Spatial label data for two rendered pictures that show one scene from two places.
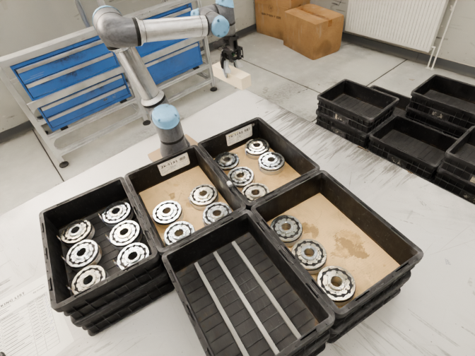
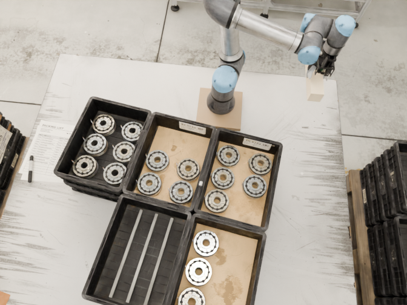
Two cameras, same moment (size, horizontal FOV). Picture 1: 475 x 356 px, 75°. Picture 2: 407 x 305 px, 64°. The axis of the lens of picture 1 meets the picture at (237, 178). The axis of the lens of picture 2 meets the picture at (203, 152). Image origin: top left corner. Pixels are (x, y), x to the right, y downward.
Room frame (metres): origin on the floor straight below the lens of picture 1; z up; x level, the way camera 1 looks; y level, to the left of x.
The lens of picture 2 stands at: (0.37, -0.22, 2.19)
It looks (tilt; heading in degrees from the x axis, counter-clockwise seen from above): 65 degrees down; 35
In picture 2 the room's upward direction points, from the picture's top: 4 degrees clockwise
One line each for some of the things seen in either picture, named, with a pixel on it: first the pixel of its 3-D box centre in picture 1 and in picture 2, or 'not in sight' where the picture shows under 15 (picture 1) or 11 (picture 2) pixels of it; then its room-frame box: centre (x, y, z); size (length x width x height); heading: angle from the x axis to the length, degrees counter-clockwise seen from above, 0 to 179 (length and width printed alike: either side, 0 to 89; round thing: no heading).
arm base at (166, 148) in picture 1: (173, 143); (221, 97); (1.21, 0.28, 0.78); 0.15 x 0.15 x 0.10
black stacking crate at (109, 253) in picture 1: (101, 242); (108, 146); (0.61, 0.47, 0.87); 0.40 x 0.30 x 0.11; 24
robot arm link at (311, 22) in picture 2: (206, 18); (315, 28); (1.43, 0.03, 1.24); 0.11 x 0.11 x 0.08; 21
